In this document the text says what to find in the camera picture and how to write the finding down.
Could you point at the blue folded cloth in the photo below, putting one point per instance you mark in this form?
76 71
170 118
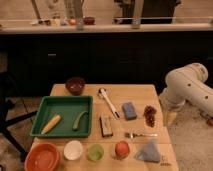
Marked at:
149 152

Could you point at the black chair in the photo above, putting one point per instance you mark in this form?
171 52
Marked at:
5 106

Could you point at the red bowl on counter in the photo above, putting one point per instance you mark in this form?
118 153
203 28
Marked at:
89 20

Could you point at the brown wooden block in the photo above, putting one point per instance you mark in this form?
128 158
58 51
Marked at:
106 128

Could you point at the white small bowl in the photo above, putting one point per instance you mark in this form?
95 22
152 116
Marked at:
73 150

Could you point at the orange red bowl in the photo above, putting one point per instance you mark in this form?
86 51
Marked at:
42 157

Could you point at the silver fork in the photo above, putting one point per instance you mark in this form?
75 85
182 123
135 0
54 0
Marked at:
132 135

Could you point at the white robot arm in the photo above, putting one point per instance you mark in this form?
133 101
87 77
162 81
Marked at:
187 84

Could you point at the bunch of red grapes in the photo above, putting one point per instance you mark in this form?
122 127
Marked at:
149 114

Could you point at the blue sponge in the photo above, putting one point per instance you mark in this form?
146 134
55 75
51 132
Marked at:
129 111

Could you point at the green plastic tray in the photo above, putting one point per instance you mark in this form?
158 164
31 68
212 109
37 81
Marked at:
68 107

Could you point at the orange red apple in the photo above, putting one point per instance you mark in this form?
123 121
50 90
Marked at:
122 149

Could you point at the green cup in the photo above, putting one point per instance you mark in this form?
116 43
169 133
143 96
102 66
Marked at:
95 152

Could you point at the dark red bowl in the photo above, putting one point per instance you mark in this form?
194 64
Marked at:
75 85

